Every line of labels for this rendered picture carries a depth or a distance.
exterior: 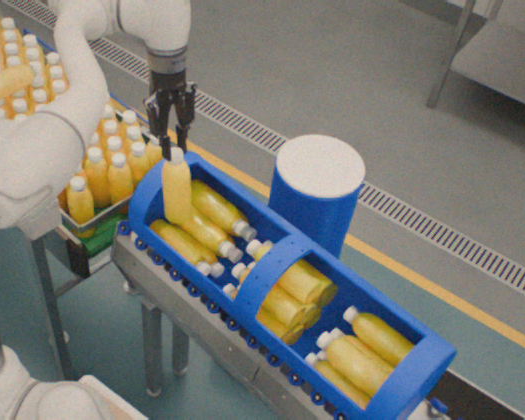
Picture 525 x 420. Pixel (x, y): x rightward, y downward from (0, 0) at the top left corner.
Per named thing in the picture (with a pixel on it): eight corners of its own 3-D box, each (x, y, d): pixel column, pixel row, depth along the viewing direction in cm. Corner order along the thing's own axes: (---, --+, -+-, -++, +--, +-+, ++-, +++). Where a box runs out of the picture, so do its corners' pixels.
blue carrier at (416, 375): (369, 462, 162) (397, 412, 139) (130, 251, 196) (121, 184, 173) (437, 385, 175) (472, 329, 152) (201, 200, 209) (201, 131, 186)
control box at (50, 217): (33, 241, 188) (27, 216, 180) (-9, 201, 196) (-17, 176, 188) (63, 223, 193) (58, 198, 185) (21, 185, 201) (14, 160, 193)
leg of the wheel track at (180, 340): (179, 378, 277) (181, 288, 228) (169, 369, 279) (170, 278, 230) (189, 369, 280) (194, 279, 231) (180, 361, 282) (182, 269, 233)
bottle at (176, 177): (197, 212, 177) (195, 154, 163) (181, 228, 173) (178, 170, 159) (175, 202, 180) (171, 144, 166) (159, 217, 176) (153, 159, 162)
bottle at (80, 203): (84, 217, 208) (77, 172, 193) (101, 229, 206) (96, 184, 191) (67, 230, 205) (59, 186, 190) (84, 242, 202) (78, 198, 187)
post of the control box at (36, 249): (66, 386, 271) (25, 220, 193) (60, 380, 272) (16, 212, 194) (74, 380, 273) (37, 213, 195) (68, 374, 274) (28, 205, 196)
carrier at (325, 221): (330, 316, 284) (275, 281, 293) (381, 164, 216) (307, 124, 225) (292, 362, 269) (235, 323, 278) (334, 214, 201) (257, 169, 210)
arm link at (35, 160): (82, 112, 98) (-4, 92, 100) (18, 186, 86) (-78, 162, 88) (90, 183, 107) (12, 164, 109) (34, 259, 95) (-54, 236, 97)
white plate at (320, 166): (381, 161, 215) (380, 164, 216) (308, 122, 224) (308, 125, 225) (334, 210, 200) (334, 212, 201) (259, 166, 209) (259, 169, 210)
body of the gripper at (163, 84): (162, 79, 141) (165, 117, 148) (194, 66, 145) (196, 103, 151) (141, 64, 145) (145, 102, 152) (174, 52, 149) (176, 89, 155)
